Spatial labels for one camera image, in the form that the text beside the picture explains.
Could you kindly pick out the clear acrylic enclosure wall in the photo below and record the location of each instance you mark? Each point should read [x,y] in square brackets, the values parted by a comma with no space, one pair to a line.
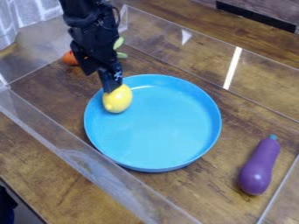
[243,63]

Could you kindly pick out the white patterned curtain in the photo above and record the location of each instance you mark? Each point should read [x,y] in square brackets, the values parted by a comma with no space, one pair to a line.
[18,13]

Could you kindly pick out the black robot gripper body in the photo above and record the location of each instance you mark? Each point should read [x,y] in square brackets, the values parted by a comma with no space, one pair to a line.
[96,35]

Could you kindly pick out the purple toy eggplant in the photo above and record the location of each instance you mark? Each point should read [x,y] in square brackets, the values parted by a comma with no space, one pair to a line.
[255,174]

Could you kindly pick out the orange toy carrot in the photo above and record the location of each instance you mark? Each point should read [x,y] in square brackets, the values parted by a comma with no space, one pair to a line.
[69,60]

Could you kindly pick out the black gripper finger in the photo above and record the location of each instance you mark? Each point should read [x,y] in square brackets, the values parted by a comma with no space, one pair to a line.
[110,77]
[85,61]

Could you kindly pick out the round blue tray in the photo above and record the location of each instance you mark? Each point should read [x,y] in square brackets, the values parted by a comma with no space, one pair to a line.
[165,131]

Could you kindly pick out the yellow toy lemon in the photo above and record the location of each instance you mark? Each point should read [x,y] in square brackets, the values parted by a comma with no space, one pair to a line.
[117,100]

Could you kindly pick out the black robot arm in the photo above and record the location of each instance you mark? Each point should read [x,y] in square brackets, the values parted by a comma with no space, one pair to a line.
[89,9]

